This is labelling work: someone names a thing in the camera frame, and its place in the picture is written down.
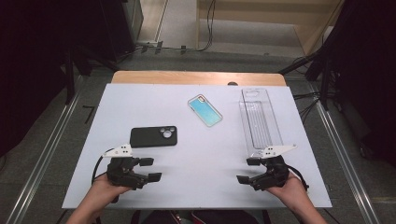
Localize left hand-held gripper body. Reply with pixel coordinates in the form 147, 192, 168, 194
102, 143, 149, 191

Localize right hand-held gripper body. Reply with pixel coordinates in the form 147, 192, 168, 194
251, 144, 298, 192

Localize black phone case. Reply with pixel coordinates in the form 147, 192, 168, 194
129, 125, 178, 148

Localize clear plastic bin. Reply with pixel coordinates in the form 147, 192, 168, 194
238, 88, 284, 160

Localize blue phone case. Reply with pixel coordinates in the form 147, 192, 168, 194
187, 93, 224, 128

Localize person's right hand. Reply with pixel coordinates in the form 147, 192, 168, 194
265, 171, 308, 208

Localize person's left hand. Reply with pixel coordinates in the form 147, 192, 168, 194
88, 174, 134, 209

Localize white table board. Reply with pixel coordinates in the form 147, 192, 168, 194
61, 83, 332, 210

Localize wooden table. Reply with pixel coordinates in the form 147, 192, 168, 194
110, 70, 288, 87

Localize black metal stand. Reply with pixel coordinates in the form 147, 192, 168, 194
277, 40, 332, 111
62, 43, 120, 105

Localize dark curtain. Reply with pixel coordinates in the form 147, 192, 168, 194
0, 0, 125, 158
323, 0, 396, 167

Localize dark cabinet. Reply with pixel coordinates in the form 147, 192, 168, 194
102, 0, 145, 62

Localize light wooden shelf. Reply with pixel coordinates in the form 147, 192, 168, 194
195, 0, 345, 56

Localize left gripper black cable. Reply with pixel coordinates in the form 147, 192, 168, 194
91, 148, 116, 185

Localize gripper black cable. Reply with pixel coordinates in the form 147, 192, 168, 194
91, 148, 116, 185
287, 163, 310, 191

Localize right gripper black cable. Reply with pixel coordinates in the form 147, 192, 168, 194
287, 163, 310, 191

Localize metal floor rail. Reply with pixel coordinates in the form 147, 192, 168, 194
307, 82, 381, 224
5, 76, 84, 224

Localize hanging black cables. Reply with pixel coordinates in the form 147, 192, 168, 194
180, 0, 218, 53

